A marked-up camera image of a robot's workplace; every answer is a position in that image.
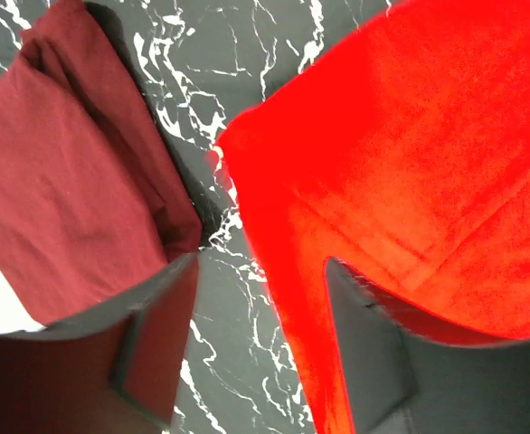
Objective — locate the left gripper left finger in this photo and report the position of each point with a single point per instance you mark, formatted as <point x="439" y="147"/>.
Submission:
<point x="113" y="368"/>

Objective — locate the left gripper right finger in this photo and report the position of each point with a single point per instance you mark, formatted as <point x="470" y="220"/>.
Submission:
<point x="408" y="371"/>

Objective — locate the bright red t-shirt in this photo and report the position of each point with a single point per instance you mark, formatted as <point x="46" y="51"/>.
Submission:
<point x="403" y="152"/>

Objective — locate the folded maroon t-shirt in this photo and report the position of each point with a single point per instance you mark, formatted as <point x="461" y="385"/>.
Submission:
<point x="90" y="201"/>

